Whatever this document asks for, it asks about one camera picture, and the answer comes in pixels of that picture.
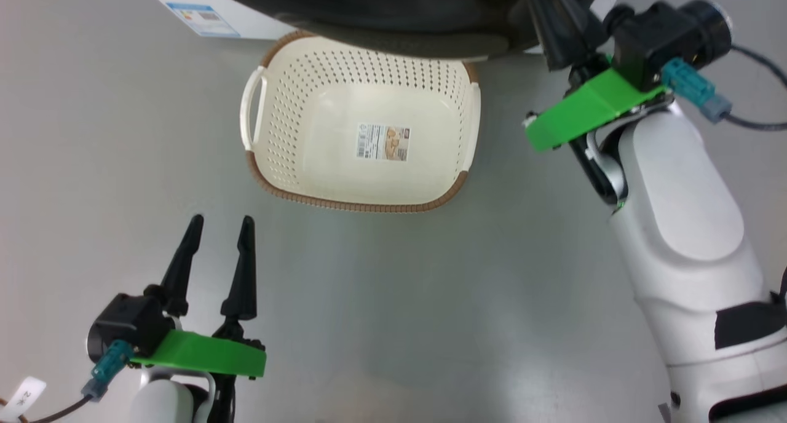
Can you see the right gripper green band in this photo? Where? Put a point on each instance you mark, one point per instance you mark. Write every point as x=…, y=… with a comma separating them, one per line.
x=584, y=109

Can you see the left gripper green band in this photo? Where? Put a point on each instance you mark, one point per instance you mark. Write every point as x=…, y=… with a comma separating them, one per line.
x=203, y=352

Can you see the black round glass washer door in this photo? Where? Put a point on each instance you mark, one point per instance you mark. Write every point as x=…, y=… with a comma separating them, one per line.
x=399, y=17

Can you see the white perforated basket brown rim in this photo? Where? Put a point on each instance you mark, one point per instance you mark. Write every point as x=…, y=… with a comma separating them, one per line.
x=295, y=103

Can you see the paper basket label sticker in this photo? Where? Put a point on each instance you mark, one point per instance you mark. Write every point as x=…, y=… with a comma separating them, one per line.
x=383, y=142

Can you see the blue energy label sticker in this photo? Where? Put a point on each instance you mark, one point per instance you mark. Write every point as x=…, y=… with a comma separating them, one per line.
x=203, y=18

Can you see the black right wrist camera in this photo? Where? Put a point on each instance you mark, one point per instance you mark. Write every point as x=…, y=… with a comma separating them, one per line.
x=652, y=42

